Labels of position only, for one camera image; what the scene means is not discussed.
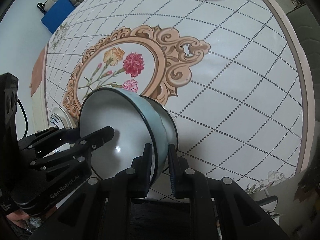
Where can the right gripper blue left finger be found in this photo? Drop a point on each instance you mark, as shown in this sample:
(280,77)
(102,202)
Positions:
(141,177)

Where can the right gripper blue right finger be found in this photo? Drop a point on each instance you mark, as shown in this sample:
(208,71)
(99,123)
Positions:
(182,177)

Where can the light blue dark-rimmed bowl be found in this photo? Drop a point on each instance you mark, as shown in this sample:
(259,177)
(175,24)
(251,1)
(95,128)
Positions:
(135,123)

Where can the white dark-rimmed bowl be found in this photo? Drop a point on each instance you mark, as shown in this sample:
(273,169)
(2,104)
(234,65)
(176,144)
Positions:
(168,121)

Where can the blue striped white plate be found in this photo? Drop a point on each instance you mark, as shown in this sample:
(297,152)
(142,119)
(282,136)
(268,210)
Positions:
(61,119)

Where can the person's left hand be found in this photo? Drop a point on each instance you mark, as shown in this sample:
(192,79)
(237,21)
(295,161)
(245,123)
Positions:
(18,218)

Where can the striped beige brown table mat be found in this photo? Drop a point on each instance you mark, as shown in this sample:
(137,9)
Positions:
(38,92)

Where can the diamond pattern floral tablecloth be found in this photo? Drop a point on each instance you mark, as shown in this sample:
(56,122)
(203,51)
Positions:
(231,73)

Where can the blue folded mat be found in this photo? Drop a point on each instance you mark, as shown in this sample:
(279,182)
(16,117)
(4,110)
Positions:
(53,18)

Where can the grey chair at right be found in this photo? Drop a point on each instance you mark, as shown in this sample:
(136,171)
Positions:
(307,31)

